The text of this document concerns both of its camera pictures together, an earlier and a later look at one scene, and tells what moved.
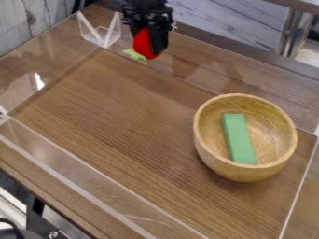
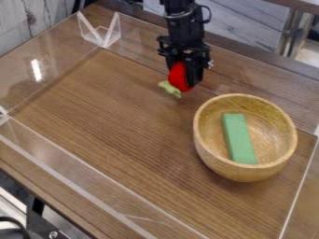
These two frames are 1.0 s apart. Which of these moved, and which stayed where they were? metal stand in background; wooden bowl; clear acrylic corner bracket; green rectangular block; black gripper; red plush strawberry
Moved: black gripper; red plush strawberry
Stayed: green rectangular block; wooden bowl; clear acrylic corner bracket; metal stand in background
